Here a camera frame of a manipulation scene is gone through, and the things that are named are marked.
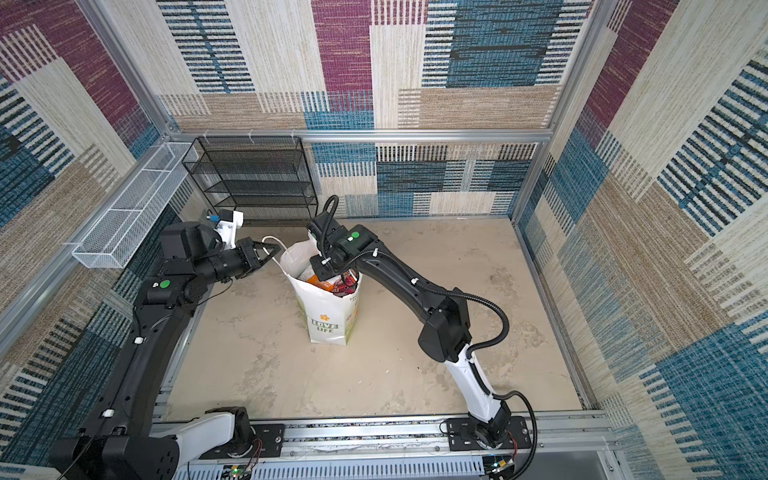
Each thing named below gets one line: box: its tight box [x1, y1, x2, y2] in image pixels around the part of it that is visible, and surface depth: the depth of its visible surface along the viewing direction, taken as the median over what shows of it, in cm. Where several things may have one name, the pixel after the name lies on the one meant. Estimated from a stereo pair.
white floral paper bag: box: [261, 233, 363, 345], surface depth 79 cm
